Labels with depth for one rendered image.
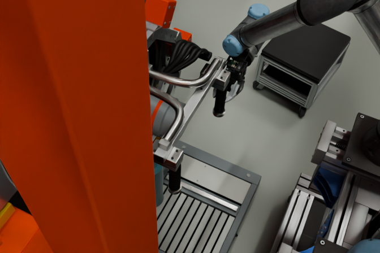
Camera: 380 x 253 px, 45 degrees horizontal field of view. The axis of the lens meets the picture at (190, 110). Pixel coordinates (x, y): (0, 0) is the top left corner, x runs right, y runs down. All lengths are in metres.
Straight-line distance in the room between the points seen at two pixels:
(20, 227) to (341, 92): 1.96
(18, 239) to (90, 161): 1.01
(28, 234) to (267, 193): 1.24
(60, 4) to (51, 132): 0.17
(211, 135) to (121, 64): 1.99
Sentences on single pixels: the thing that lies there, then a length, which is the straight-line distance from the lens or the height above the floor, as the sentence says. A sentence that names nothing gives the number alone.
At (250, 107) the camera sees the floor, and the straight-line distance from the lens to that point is 2.63.
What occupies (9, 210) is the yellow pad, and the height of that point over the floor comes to 0.71.
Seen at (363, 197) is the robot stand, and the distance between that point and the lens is 1.60.
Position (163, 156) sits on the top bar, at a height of 0.98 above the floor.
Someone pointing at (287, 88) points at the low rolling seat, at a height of 0.16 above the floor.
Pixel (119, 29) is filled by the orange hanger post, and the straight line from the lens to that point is 0.49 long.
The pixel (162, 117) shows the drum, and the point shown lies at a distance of 1.42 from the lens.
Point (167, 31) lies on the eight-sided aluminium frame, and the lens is 1.47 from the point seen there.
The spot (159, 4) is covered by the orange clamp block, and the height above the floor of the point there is 1.15.
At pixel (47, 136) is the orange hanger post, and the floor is 1.63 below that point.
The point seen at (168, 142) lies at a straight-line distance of 1.25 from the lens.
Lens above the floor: 2.05
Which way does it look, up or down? 53 degrees down
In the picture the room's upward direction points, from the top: 3 degrees clockwise
